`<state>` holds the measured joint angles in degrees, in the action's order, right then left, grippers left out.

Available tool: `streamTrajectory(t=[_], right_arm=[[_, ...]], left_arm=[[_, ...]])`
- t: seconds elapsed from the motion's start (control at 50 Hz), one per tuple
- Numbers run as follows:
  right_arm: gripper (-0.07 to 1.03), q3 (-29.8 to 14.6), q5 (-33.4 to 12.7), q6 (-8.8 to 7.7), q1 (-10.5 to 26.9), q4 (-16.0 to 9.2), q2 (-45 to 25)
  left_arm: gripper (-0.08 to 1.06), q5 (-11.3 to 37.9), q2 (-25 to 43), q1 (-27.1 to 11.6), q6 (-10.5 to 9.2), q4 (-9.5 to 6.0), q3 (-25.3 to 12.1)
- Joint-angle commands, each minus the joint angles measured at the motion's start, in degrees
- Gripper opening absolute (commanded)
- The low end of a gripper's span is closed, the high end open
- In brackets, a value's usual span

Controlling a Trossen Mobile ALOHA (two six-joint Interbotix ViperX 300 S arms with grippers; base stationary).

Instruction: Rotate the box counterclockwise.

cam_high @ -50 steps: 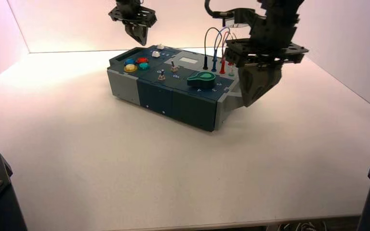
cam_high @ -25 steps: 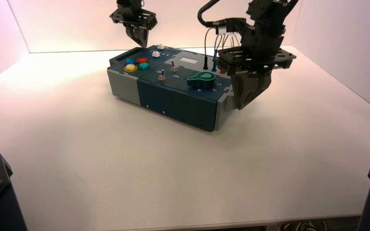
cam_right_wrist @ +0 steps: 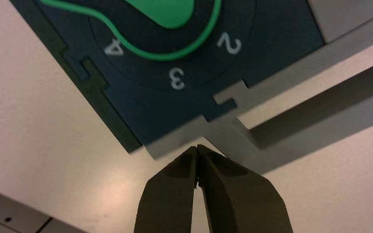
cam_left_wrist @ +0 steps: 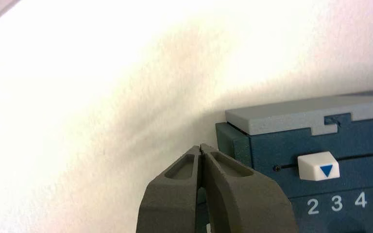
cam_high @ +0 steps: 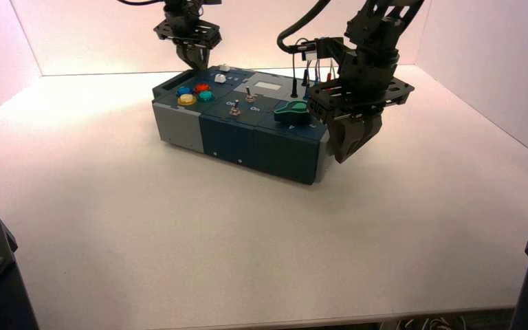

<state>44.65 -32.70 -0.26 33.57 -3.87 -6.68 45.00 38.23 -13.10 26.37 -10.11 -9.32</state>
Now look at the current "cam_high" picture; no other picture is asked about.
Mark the grey and blue control box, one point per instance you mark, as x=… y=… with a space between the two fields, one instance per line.
x=232 y=141

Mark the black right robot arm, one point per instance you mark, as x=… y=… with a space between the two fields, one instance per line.
x=382 y=23

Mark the white slider knob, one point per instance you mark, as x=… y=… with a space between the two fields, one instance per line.
x=220 y=78
x=224 y=68

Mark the green push button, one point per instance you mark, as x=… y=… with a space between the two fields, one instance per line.
x=205 y=96

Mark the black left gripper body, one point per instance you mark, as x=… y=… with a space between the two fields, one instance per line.
x=186 y=32

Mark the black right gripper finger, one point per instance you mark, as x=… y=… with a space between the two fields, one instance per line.
x=371 y=127
x=343 y=139

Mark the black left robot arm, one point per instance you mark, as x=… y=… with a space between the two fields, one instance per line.
x=179 y=4

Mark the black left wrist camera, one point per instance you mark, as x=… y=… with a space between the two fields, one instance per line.
x=211 y=2

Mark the green rotary knob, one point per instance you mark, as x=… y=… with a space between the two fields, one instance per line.
x=293 y=112

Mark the yellow push button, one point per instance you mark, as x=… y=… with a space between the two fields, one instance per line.
x=186 y=99

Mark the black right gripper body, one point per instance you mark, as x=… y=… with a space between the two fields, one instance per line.
x=364 y=91

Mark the blue push button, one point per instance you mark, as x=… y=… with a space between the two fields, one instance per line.
x=183 y=91

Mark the metal toggle switch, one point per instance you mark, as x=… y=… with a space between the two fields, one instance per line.
x=235 y=110
x=249 y=95

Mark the red push button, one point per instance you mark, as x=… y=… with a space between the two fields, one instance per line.
x=202 y=87

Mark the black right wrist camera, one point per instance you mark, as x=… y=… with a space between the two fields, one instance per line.
x=325 y=45

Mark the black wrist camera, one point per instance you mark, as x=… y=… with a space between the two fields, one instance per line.
x=325 y=45
x=211 y=2

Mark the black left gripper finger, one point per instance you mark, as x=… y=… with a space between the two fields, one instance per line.
x=187 y=54
x=203 y=55

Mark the grey display screen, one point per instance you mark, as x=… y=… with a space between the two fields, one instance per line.
x=268 y=85

